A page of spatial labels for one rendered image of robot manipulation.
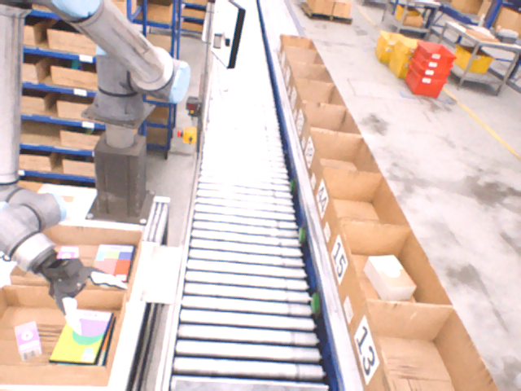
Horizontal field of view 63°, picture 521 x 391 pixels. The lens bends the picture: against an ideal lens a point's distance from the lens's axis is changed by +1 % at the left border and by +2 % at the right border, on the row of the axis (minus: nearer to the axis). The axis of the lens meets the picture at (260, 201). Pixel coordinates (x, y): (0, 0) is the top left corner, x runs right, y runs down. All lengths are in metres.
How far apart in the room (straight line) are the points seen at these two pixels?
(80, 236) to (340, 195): 1.16
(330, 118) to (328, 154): 0.40
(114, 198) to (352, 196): 1.09
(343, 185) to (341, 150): 0.40
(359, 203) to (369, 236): 0.39
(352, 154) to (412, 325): 1.18
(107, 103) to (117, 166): 0.26
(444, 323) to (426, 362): 0.13
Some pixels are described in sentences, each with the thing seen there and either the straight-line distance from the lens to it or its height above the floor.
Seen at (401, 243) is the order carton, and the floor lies 0.97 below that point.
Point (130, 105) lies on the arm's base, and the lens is 1.71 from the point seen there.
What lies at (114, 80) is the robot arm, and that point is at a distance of 1.66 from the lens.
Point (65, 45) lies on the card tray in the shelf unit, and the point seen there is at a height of 1.17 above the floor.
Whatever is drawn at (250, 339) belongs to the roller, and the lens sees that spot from 1.55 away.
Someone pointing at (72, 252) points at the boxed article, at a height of 0.80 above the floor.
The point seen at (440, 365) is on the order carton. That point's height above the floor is 0.89.
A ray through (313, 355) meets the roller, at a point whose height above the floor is 0.75.
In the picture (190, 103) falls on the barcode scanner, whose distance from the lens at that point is 2.25.
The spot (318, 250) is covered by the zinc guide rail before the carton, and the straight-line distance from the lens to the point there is 1.71.
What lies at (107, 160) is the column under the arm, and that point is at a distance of 1.81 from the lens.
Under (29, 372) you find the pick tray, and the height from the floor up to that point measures 0.82.
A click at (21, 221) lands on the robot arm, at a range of 1.17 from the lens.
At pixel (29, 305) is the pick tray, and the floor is 0.76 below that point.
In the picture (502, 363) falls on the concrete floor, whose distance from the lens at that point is 3.04.
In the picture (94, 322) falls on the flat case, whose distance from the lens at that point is 1.50.
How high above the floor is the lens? 1.97
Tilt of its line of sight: 35 degrees down
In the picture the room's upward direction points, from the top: 11 degrees clockwise
